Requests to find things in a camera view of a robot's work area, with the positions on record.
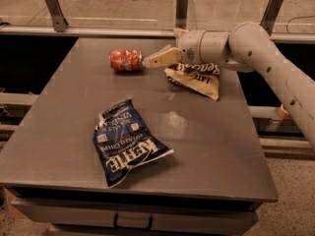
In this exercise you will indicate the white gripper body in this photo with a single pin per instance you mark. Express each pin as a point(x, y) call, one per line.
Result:
point(189, 47)

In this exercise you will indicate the red coke can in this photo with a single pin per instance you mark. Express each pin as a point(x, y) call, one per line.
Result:
point(126, 60)

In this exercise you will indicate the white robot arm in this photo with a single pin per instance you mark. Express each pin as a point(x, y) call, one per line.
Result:
point(247, 48)

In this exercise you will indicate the brown chip bag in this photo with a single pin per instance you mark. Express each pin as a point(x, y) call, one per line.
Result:
point(185, 68)

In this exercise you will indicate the blue Kettle chip bag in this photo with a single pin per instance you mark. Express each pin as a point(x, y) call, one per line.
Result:
point(123, 142)

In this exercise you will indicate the tape roll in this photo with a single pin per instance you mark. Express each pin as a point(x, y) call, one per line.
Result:
point(283, 113)

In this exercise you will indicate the middle metal rail bracket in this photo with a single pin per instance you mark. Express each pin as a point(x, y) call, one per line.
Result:
point(181, 13)

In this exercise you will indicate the metal rail bracket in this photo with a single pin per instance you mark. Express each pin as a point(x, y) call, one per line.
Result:
point(270, 15)
point(181, 13)
point(59, 22)

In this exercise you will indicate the right metal rail bracket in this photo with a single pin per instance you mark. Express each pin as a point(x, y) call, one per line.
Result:
point(270, 15)

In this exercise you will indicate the left metal rail bracket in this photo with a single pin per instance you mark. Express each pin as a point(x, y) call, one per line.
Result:
point(59, 22)

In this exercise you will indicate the grey drawer with handle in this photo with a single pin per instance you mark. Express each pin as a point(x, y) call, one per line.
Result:
point(72, 218)

